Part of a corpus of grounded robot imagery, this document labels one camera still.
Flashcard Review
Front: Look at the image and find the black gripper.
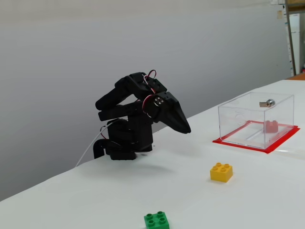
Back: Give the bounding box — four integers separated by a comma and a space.
145, 91, 192, 134

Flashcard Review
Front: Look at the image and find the red lego brick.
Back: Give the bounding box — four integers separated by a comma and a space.
264, 120, 279, 134

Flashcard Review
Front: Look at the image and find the transparent plastic box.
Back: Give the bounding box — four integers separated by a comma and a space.
218, 92, 295, 150

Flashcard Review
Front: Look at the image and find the yellow lego brick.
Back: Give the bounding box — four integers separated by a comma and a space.
210, 162, 234, 184

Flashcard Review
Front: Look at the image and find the metal box lock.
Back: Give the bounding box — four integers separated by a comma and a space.
259, 98, 276, 108

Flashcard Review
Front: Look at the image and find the green lego brick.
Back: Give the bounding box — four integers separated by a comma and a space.
143, 211, 171, 229

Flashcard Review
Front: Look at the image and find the black table clamp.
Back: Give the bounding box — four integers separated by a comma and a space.
92, 139, 108, 160

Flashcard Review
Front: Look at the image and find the brown wooden table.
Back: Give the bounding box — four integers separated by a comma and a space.
285, 73, 305, 81

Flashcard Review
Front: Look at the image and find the red white black servo wire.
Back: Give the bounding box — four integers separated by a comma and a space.
100, 124, 109, 141
142, 70, 158, 117

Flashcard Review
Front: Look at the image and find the red tape frame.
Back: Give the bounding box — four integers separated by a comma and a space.
212, 120, 301, 155

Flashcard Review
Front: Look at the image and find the white cable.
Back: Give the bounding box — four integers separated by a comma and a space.
75, 119, 124, 167

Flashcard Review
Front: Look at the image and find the metal shelf post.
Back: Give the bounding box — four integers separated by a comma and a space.
285, 0, 297, 77

